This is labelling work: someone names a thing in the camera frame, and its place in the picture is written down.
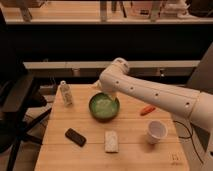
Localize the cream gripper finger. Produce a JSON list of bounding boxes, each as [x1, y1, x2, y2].
[[108, 93, 117, 101], [92, 80, 101, 90]]

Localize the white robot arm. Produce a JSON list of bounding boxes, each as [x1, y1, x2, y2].
[[95, 58, 213, 132]]

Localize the clear plastic bottle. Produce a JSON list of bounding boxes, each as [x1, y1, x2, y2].
[[60, 80, 73, 106]]

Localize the green bowl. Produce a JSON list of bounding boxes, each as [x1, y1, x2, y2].
[[89, 93, 120, 121]]

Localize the orange carrot toy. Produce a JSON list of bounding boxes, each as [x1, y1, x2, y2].
[[140, 106, 156, 116]]

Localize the white sponge block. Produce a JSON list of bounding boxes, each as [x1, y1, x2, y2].
[[105, 131, 119, 153]]

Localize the white paper cup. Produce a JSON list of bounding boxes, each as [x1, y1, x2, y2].
[[146, 121, 168, 144]]

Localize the black phone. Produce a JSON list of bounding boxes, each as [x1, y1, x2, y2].
[[65, 128, 86, 147]]

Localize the black office chair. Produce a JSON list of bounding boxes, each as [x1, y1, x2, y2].
[[0, 9, 51, 171]]

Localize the black cable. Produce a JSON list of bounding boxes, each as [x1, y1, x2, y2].
[[173, 119, 209, 171]]

